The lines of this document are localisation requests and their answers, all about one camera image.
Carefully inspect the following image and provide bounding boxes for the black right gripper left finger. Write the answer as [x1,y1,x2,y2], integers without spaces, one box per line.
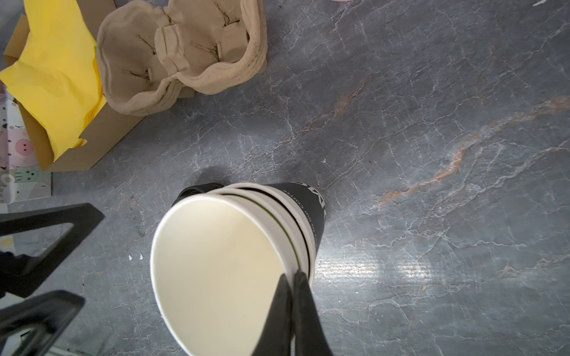
[252,274,292,356]

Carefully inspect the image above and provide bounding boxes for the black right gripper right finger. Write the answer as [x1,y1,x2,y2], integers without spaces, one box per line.
[292,271,332,356]

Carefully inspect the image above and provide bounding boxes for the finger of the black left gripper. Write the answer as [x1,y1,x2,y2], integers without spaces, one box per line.
[1,203,105,298]
[1,290,86,355]

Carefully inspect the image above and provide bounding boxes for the green paper cup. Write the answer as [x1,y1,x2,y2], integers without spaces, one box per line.
[151,188,308,355]

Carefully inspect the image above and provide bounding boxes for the black paper cup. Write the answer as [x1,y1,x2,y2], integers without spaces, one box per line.
[172,182,327,285]

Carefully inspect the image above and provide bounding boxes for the cartoon print paper bag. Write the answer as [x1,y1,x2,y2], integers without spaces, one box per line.
[1,85,52,204]

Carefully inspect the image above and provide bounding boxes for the brown cardboard tray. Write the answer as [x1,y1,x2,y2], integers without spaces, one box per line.
[4,1,141,172]

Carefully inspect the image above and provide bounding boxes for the yellow paper napkins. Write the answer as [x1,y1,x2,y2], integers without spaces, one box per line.
[1,1,106,160]

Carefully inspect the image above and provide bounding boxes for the brown pulp cup carrier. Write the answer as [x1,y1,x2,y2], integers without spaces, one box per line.
[96,1,268,117]

